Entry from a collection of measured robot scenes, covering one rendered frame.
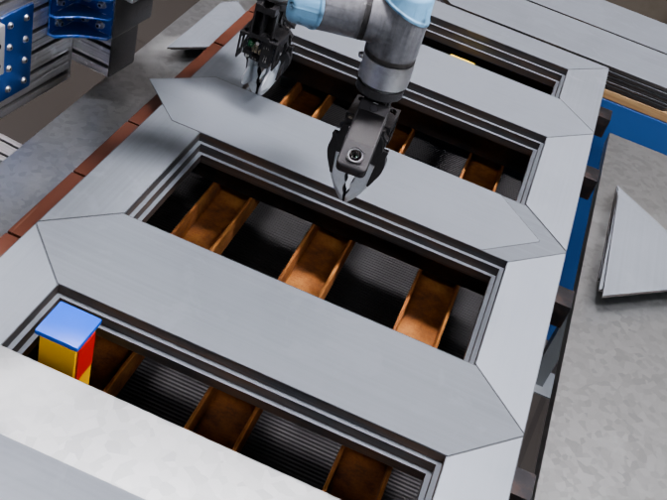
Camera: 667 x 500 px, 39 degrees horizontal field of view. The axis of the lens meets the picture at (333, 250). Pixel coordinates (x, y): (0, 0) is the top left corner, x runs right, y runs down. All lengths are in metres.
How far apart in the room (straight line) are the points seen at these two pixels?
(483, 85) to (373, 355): 0.88
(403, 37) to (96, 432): 0.68
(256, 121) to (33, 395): 0.88
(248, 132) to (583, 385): 0.71
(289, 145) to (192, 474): 0.87
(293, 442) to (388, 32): 0.69
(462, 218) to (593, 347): 0.32
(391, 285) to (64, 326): 0.87
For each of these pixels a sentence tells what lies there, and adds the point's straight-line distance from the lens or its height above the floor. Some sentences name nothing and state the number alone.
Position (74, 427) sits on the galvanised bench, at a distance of 0.93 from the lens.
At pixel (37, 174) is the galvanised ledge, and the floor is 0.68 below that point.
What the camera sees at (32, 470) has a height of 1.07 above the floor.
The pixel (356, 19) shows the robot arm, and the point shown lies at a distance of 1.31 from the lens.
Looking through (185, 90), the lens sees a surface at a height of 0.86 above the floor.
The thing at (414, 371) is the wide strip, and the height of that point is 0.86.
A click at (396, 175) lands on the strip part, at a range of 1.68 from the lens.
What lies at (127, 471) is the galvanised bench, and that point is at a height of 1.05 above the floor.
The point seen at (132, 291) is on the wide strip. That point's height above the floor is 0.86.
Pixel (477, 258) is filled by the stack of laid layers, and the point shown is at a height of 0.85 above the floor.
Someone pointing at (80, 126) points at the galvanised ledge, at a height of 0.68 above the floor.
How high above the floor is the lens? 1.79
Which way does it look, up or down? 39 degrees down
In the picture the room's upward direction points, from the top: 18 degrees clockwise
